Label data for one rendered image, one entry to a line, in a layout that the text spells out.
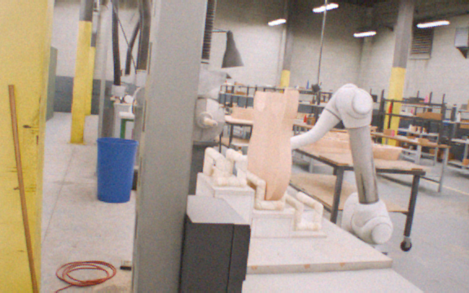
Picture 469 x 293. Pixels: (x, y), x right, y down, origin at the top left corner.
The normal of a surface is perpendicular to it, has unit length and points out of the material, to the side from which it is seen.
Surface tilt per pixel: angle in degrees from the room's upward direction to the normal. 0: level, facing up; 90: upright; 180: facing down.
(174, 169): 90
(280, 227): 90
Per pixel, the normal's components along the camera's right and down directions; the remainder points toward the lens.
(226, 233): 0.29, 0.15
